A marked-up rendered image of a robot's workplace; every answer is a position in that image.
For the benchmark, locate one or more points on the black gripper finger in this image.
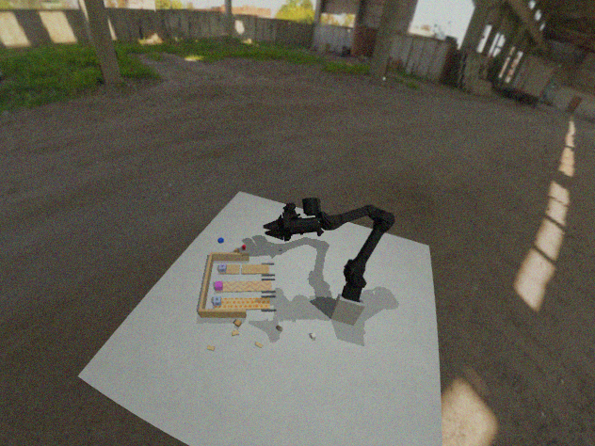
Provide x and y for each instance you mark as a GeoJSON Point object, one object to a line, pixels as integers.
{"type": "Point", "coordinates": [276, 234]}
{"type": "Point", "coordinates": [274, 225]}

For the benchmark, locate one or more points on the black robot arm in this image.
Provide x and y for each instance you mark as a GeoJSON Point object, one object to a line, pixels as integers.
{"type": "Point", "coordinates": [354, 269]}

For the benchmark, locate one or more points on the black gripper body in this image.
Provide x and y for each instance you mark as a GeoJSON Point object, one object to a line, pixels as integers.
{"type": "Point", "coordinates": [292, 226]}

